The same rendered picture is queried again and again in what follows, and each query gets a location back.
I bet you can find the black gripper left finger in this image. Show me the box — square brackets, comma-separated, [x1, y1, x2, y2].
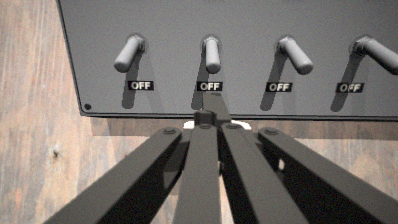
[42, 92, 222, 224]

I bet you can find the black switch console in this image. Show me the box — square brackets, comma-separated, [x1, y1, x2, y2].
[56, 0, 398, 122]

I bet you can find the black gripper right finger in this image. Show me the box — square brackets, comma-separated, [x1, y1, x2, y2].
[212, 93, 398, 224]

